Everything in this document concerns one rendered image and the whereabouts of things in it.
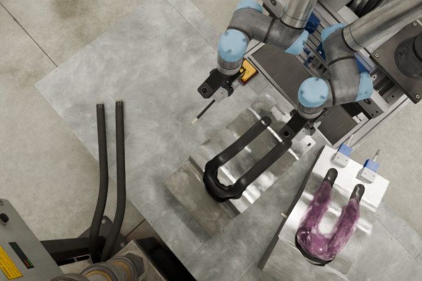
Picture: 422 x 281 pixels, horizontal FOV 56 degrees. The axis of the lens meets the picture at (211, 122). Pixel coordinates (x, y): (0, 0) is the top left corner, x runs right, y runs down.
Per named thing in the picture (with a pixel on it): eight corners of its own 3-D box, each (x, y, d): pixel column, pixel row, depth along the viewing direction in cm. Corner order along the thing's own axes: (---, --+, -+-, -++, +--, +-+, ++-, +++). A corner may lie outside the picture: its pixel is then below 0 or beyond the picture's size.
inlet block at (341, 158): (344, 132, 150) (349, 129, 145) (356, 139, 150) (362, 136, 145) (328, 162, 147) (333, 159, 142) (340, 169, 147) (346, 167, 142)
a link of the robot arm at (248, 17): (272, 21, 119) (259, 52, 116) (237, 7, 120) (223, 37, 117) (277, 7, 111) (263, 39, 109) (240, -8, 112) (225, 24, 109)
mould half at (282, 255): (321, 147, 152) (330, 141, 141) (383, 183, 149) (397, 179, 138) (257, 266, 140) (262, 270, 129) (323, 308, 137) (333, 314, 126)
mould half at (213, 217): (262, 98, 156) (268, 86, 143) (309, 147, 151) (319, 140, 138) (164, 184, 146) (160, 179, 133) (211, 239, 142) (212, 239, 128)
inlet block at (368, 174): (370, 147, 149) (376, 144, 144) (382, 154, 149) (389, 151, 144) (355, 177, 146) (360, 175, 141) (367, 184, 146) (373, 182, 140)
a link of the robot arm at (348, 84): (365, 54, 106) (324, 63, 107) (377, 93, 103) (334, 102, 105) (359, 64, 114) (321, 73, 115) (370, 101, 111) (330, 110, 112)
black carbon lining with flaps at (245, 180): (264, 115, 147) (269, 106, 138) (295, 147, 144) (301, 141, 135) (193, 177, 140) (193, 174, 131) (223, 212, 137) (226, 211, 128)
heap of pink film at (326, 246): (319, 176, 143) (326, 173, 135) (364, 202, 141) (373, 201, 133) (286, 241, 137) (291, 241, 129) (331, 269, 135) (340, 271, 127)
